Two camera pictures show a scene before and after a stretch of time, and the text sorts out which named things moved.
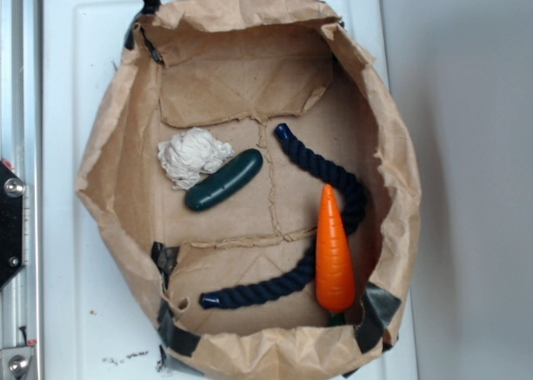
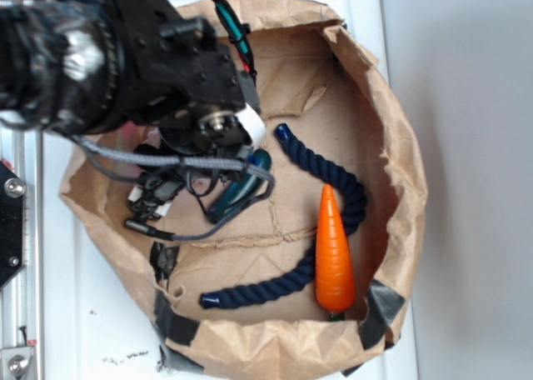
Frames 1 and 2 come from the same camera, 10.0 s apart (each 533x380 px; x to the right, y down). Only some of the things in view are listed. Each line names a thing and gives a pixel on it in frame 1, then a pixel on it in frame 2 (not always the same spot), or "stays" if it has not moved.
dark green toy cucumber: x=225 y=179 -> x=243 y=189
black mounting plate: x=12 y=194 stays
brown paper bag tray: x=247 y=168 stays
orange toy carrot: x=334 y=277 stays
